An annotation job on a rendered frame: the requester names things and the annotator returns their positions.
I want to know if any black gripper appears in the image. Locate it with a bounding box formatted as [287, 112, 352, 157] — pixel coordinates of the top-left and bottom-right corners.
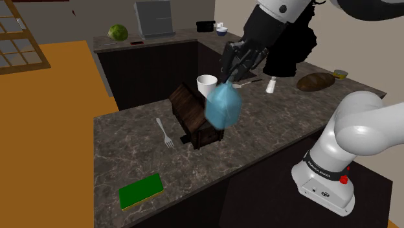
[219, 4, 289, 84]

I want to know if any white salt shaker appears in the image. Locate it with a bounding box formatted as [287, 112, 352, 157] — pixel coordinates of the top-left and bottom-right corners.
[265, 76, 278, 95]

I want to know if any white cup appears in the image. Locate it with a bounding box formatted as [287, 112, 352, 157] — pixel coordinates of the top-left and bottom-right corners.
[196, 74, 219, 99]

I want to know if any black toaster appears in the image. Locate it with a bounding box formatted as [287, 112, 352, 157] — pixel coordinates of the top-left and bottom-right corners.
[196, 20, 216, 34]

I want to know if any black bushy object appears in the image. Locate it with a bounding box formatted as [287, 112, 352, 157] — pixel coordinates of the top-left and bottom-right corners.
[262, 6, 319, 78]

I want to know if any dark wooden house-shaped box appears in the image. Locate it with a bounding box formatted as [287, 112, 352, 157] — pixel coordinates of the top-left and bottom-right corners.
[168, 82, 225, 150]

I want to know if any brown bread loaf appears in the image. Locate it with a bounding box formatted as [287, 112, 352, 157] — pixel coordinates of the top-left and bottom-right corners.
[296, 72, 337, 93]

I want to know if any grey box appliance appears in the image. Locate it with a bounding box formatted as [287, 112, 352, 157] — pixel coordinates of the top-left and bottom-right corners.
[133, 0, 177, 40]

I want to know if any silver fork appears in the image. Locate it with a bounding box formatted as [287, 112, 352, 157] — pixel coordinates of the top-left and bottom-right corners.
[155, 117, 175, 149]

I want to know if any green cabbage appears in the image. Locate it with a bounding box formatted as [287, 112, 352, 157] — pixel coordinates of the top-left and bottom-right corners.
[107, 23, 129, 43]

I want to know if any green sponge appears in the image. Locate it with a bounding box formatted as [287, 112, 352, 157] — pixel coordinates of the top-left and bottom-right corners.
[118, 172, 165, 212]

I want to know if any silver spoon with black handle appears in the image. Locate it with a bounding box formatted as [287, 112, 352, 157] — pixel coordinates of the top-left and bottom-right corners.
[232, 78, 264, 89]

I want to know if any wooden lattice window frame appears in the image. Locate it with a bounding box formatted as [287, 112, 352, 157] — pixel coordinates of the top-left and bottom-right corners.
[0, 0, 52, 76]

